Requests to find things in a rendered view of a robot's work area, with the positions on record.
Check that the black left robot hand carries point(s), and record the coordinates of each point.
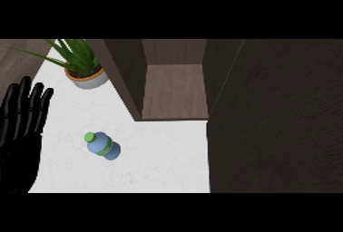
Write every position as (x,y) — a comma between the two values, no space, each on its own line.
(16,142)

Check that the blue water bottle green cap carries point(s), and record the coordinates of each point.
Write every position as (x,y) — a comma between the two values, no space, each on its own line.
(101,146)

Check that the dark brown wooden cabinet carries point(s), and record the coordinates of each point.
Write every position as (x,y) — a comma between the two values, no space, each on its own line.
(173,90)

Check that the dark brown cabinet door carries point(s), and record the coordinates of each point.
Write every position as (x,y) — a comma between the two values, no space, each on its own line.
(276,117)

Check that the green potted plant white pot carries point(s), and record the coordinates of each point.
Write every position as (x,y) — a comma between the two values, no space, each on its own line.
(83,68)

